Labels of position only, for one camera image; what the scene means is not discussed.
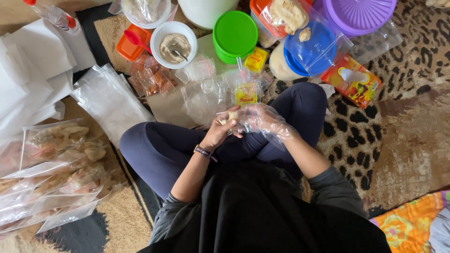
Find blue lidded white container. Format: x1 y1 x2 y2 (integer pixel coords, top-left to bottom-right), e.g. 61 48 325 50
269 21 337 82

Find orange lidded clear container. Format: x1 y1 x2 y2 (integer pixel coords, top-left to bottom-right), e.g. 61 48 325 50
250 0 313 49

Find orange tissue box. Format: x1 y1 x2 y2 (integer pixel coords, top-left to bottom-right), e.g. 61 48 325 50
320 54 383 109

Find empty clear plastic bag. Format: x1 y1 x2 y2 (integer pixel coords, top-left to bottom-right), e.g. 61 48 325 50
350 18 404 66

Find metal spoon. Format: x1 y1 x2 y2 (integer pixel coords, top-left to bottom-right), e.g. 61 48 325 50
171 49 189 62

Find yellow seasoning packet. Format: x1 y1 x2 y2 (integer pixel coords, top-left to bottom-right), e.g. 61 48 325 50
243 46 270 74

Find yellow packet in clear bag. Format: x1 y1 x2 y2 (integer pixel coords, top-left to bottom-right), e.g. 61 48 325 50
233 69 263 107

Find tan rug with black border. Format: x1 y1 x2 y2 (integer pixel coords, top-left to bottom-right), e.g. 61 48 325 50
0 0 254 253

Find brown paper sheet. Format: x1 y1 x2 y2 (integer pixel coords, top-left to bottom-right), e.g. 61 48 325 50
146 33 225 129

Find red plastic spoon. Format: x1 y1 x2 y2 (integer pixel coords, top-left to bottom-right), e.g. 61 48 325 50
123 30 153 55

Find stack of white paper sheets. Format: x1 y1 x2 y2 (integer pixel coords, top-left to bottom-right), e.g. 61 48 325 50
0 18 96 138

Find orange floral cloth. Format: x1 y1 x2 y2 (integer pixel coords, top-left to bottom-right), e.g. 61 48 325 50
369 191 450 253

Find person's left hand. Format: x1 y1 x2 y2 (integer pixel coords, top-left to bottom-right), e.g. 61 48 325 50
202 107 244 154

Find pile of filled cracker bags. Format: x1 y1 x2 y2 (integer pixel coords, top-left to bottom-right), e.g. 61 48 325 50
0 119 124 237

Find crumpled white tissue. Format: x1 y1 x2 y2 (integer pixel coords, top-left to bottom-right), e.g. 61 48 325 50
318 83 337 116

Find person's dark blue trouser legs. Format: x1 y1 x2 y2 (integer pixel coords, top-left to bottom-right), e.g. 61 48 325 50
119 82 330 201

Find white bowl of brown powder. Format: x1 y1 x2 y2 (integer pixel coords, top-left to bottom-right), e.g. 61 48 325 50
150 21 198 70

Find person's right hand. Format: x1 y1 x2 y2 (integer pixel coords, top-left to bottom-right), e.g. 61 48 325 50
238 103 294 143

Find stack of empty clear bags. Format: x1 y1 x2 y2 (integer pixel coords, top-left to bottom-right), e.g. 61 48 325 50
70 63 156 149

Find green lidded container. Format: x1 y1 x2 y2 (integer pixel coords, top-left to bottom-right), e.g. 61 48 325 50
212 10 259 65

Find large white container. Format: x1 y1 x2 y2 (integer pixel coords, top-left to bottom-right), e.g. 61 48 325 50
177 0 240 31

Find large zip bag with crackers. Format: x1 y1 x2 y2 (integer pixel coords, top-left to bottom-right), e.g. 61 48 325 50
259 0 354 77

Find purple strap wristwatch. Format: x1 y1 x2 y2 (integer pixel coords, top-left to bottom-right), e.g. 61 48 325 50
193 144 218 163

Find heap of small zip bags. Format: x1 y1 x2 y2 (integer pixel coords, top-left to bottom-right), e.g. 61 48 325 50
175 54 234 128

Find person's black top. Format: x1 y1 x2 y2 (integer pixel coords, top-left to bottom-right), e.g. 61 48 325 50
136 157 393 253

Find purple lidded container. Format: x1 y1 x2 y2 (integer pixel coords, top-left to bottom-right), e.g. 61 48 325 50
312 0 398 38

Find clear bottle with red cap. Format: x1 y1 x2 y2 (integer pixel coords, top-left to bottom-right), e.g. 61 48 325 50
23 0 82 34

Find small clear zip bag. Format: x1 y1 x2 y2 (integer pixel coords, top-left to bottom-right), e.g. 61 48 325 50
216 105 261 136

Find grey cloth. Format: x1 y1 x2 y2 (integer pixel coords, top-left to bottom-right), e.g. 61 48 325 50
428 205 450 253

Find pile of orange spice sachets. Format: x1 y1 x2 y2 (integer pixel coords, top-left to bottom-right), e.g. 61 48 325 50
127 53 178 98

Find white bowl with plastic bag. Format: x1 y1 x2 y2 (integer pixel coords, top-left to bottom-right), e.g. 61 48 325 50
108 0 178 30

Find leopard print rug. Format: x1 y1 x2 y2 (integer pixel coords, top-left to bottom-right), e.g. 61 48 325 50
260 0 450 218

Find orange plastic lid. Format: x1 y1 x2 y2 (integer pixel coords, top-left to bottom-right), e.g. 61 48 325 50
116 23 152 62

